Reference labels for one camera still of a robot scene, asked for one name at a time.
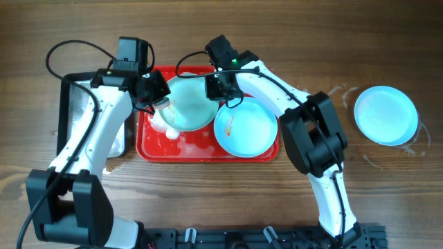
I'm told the light blue plate top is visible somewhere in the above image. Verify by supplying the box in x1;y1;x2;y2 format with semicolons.
159;76;219;131

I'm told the light blue plate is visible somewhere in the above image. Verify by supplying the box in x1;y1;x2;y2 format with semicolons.
354;86;419;147
213;97;278;158
159;76;219;131

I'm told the pink sponge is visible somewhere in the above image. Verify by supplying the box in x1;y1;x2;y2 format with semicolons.
152;97;170;109

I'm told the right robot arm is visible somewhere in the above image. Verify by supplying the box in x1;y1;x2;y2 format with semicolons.
205;35;358;248

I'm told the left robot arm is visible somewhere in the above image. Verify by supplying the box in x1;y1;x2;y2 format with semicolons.
17;37;170;248

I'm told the red plastic tray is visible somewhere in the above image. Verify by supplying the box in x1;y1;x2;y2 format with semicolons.
136;66;279;163

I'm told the black soap water tray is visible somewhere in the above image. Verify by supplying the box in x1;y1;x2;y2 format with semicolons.
56;72;134;158

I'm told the light blue plate bottom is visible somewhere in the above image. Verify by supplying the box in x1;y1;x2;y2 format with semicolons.
213;97;278;158

